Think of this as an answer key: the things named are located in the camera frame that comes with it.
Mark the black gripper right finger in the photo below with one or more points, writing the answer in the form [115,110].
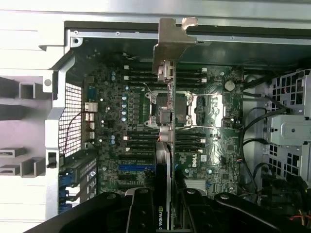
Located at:
[194,213]

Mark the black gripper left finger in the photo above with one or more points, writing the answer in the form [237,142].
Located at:
[141,213]

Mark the blue expansion slot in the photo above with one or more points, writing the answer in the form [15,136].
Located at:
[136,167]

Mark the black RAM slot bank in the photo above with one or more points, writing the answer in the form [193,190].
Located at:
[141,143]
[141,72]

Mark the blue slot retainer strip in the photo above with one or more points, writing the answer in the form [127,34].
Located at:
[64,184]

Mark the silver chipset heat sink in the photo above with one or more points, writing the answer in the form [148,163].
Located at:
[194,183]

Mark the green Dell motherboard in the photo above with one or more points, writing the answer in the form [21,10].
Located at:
[109,145]

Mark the CPU socket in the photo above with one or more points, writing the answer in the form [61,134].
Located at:
[182,109]

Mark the metal socket cover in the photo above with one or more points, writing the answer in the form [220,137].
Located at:
[211,109]

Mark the grey plastic parts rack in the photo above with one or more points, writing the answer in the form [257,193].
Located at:
[29,167]

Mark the perforated metal disk bay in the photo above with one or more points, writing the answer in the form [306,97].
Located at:
[291,126]

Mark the silver coin battery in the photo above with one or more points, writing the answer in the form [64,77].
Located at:
[229,85]

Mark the open black PC case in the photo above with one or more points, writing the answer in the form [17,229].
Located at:
[121,34]

